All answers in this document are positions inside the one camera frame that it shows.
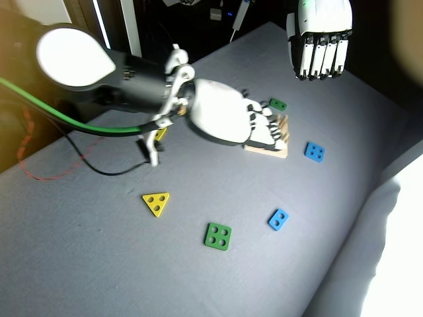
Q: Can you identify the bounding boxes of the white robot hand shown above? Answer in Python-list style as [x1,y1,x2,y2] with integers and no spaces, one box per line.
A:
[286,0,354,82]
[186,78,290,153]

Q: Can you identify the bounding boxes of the wooden peg board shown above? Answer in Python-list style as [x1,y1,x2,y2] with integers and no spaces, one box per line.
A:
[243,114,291,160]

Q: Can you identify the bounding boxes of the blue four-hole block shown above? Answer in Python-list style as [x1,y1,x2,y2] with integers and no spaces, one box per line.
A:
[303,141,327,164]

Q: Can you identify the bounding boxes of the yellow three-hole triangle block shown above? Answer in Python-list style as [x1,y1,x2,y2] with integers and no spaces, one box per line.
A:
[141,192,171,218]

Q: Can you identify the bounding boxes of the blue two-hole block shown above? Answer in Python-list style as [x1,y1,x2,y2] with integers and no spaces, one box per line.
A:
[267,208,290,231]

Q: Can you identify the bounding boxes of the green four-hole block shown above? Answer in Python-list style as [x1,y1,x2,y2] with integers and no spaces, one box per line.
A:
[204,223,233,252]

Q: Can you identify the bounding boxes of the grey table cloth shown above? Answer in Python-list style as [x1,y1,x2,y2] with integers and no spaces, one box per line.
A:
[0,21,423,317]

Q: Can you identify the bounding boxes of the white backdrop cloth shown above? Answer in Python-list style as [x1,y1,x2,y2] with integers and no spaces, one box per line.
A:
[293,158,423,317]

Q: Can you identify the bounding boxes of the white connector with cable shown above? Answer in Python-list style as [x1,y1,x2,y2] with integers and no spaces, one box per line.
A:
[229,0,251,43]

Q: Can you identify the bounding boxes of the white vertical frame post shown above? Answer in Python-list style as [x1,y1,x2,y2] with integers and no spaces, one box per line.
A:
[91,0,112,50]
[119,0,143,57]

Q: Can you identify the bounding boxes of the black cable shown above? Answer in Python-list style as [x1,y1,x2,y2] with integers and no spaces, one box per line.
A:
[49,108,151,176]

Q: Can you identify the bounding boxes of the green cable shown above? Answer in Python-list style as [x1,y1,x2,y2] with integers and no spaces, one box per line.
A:
[0,77,156,136]

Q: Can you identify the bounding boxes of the red cable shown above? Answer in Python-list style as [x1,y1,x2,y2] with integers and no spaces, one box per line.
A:
[16,108,104,182]

